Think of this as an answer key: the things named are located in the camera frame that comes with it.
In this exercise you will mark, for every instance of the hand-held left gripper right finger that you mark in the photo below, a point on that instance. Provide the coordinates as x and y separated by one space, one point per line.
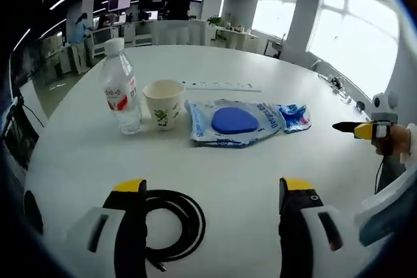
293 226

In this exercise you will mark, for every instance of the wide window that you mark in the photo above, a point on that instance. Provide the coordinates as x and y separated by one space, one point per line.
355 37

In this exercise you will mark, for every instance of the person's right hand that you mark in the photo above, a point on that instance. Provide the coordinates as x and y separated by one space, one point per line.
395 141

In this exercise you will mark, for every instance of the white mesh office chair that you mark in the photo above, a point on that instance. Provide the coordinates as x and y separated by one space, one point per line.
384 213

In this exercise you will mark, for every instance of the white tabletop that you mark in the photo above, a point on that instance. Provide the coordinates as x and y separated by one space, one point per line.
228 167

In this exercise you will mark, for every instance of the wall monitor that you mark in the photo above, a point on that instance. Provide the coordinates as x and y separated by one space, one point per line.
119 4

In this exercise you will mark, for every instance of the white paper cup green print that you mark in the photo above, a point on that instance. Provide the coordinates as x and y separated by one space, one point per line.
163 105

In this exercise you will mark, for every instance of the blue white wipes pack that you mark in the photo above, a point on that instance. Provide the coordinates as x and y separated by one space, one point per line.
234 121

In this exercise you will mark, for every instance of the clear plastic water bottle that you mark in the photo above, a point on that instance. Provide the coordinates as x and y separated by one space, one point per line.
122 95

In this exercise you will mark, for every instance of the green potted plant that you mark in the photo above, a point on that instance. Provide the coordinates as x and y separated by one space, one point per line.
216 21

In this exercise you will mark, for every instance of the wooden cabinet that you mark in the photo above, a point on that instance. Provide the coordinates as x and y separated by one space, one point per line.
238 40

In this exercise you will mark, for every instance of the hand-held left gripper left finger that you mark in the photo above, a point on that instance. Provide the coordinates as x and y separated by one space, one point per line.
130 226

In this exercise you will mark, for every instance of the small blue packet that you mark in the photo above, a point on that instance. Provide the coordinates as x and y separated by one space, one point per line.
294 118

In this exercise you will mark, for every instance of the small black device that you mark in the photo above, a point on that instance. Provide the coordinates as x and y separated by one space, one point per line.
360 105

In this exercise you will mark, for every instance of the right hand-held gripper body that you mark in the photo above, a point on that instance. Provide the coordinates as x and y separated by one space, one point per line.
386 116

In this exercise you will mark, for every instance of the narrow window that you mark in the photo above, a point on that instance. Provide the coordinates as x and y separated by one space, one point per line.
277 8

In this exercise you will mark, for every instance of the white table power strip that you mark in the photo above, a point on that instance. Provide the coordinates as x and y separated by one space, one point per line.
221 85

